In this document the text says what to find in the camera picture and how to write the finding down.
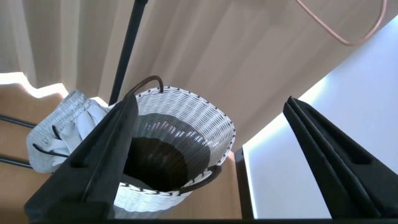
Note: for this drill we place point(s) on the pink clothes hanger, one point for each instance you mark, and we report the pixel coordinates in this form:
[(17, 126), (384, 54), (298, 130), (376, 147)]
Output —
[(349, 44)]

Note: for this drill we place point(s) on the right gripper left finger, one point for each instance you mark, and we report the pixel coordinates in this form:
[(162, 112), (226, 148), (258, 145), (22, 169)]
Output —
[(87, 174)]

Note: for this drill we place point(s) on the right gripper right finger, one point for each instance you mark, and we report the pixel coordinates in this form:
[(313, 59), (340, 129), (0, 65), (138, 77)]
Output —
[(351, 174)]

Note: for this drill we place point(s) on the pale grey shorts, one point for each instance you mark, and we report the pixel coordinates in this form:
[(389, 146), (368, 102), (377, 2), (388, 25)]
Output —
[(71, 124)]

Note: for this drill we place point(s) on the black clothes rack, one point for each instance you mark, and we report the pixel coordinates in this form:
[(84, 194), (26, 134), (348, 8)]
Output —
[(127, 46)]

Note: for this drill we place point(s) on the white laundry basket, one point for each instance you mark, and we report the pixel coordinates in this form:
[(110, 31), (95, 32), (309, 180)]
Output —
[(186, 105)]

